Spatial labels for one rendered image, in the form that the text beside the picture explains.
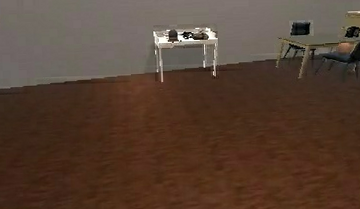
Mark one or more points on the black object on table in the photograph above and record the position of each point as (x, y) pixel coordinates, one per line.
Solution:
(353, 31)

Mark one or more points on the dark lumpy object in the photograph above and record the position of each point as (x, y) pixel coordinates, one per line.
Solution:
(200, 35)

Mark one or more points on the orange round object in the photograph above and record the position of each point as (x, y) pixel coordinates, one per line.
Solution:
(344, 48)

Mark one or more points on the small black object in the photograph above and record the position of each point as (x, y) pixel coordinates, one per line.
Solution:
(187, 35)

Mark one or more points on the dark blue chair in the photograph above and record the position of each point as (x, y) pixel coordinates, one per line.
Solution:
(351, 55)

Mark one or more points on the beige dining table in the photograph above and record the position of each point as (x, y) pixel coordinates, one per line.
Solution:
(314, 41)

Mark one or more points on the white side table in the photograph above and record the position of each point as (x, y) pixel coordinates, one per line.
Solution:
(186, 43)

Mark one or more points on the dark rounded object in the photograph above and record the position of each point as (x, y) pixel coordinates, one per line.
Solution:
(173, 35)

